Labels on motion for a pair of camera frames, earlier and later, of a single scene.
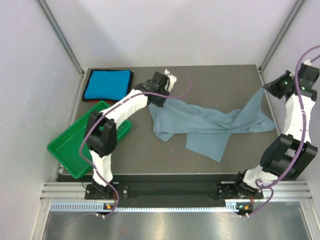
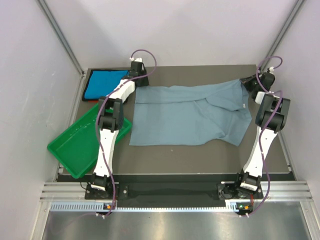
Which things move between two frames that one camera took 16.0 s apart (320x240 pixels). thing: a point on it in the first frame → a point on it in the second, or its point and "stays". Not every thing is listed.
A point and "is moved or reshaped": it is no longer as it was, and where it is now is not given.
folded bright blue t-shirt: x=108 y=85 stays
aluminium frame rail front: x=287 y=191 stays
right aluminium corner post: x=289 y=24 stays
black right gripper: x=271 y=86 → x=246 y=82
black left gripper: x=158 y=103 → x=145 y=82
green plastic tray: x=66 y=146 stays
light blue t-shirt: x=207 y=130 is moved or reshaped
